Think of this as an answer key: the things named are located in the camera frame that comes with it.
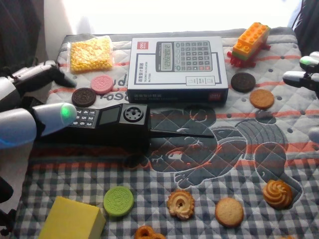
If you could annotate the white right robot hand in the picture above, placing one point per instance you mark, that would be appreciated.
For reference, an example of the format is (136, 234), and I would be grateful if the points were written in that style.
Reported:
(299, 78)

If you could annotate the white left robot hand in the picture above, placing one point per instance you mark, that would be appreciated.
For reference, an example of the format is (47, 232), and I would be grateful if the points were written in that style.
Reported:
(17, 129)

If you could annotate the large black toy phone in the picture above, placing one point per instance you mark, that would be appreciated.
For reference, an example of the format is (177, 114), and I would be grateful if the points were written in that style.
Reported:
(124, 132)

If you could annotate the white blue calculator box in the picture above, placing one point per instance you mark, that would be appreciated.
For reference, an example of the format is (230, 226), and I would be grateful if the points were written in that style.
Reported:
(174, 62)

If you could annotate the round tan biscuit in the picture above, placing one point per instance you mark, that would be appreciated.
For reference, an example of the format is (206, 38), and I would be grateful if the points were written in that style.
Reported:
(229, 212)
(262, 99)

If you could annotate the dark curtain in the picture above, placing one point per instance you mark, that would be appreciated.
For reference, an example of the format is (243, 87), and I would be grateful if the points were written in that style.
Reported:
(309, 25)
(20, 30)

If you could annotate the brown sandwich cookie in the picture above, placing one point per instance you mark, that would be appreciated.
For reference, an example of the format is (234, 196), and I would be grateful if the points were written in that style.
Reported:
(243, 82)
(84, 97)

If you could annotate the orange toy brick stack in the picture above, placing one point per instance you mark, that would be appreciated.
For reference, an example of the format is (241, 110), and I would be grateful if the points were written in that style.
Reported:
(251, 39)

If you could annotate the black stand part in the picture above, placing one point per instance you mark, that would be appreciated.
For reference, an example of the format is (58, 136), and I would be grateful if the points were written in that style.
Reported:
(6, 222)

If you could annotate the pink sandwich cookie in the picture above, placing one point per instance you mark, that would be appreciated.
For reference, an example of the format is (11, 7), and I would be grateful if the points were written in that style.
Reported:
(102, 84)

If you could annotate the yellow foam cube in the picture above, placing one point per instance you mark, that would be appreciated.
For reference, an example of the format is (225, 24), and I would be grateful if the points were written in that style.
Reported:
(69, 219)

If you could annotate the green sandwich cookie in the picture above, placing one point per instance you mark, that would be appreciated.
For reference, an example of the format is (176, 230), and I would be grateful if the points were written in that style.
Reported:
(118, 201)

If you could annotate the grey quilt with bear print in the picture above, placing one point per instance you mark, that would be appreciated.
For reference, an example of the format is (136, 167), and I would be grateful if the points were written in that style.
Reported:
(174, 154)

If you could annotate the small swirl butter cookie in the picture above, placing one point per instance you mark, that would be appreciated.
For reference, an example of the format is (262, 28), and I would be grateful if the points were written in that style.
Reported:
(287, 237)

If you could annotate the pretzel-shaped cookie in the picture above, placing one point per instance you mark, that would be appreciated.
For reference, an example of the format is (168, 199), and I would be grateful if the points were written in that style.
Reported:
(144, 233)

